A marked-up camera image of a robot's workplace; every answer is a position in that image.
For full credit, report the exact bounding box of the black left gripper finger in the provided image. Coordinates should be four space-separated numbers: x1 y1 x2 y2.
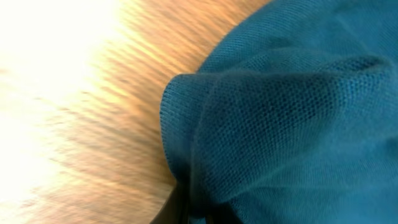
150 183 190 224

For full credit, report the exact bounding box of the blue t-shirt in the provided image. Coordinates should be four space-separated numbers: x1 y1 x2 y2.
160 0 397 223

